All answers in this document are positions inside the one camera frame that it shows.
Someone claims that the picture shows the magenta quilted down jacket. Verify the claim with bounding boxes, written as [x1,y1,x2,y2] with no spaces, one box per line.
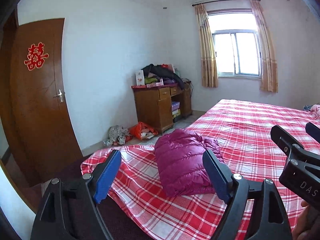
[154,129,224,197]

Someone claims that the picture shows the black clothes pile on desk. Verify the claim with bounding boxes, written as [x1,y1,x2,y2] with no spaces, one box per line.
[142,64,184,89]

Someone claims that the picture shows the person's right hand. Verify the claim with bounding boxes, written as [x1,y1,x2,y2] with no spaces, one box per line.
[292,200,319,240]

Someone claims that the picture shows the pink folded blanket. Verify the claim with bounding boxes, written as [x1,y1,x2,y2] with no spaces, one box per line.
[310,104,320,119]

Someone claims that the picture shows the red plaid bed cover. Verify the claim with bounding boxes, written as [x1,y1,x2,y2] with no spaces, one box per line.
[80,98,320,240]

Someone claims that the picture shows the right beige curtain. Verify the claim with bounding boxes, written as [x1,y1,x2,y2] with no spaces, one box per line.
[250,0,278,93]

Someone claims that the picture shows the beige curtain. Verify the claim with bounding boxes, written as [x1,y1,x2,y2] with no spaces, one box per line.
[250,0,278,93]
[195,4,218,88]

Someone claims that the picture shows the brown wooden door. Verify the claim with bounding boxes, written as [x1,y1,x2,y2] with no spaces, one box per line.
[1,12,82,186]

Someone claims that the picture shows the grey patterned cloth on floor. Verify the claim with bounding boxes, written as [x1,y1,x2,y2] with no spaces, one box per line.
[103,125,132,147]

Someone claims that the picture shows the left beige curtain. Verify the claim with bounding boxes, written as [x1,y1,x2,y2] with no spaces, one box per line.
[195,4,218,88]

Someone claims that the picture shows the red plastic bag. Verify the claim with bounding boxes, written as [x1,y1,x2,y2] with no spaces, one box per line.
[129,122,158,140]

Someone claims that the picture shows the boxes stacked in desk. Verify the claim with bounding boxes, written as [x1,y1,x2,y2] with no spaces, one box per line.
[171,101,181,122]

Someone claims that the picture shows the wooden desk with drawers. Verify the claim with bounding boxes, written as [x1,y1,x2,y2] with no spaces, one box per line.
[132,80,193,133]

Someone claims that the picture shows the red flat box on desk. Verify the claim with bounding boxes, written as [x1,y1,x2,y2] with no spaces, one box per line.
[131,81,164,89]

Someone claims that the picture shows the white box on desk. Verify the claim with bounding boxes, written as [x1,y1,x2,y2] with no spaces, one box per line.
[136,70,145,86]

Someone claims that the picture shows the red double happiness sticker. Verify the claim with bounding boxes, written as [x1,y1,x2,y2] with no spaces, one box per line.
[23,42,49,71]

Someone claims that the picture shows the window with metal frame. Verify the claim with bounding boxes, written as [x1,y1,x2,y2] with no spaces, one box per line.
[208,9,261,79]

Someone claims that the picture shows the silver door handle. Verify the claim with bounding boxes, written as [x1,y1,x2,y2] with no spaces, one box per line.
[53,89,65,103]

